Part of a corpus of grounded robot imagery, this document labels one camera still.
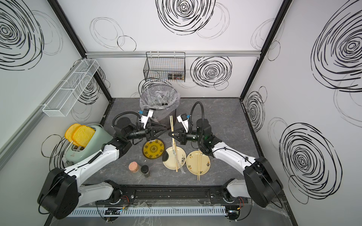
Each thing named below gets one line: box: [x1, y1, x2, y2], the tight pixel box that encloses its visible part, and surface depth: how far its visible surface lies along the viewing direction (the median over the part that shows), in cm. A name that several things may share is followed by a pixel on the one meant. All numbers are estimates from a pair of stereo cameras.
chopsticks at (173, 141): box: [169, 115, 177, 154], surface depth 72 cm
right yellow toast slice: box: [71, 125, 96, 148], surface depth 77 cm
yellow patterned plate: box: [142, 138, 165, 160], surface depth 93 cm
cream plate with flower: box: [162, 145, 187, 170], surface depth 88 cm
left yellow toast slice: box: [64, 123, 82, 147], surface depth 76 cm
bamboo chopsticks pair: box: [197, 149, 201, 181], surface depth 84 cm
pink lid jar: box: [128, 161, 140, 173], surface depth 75 cm
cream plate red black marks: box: [185, 150, 211, 176], surface depth 86 cm
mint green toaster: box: [65, 124, 114, 165], surface depth 77 cm
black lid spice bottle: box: [140, 164, 151, 178], surface depth 76 cm
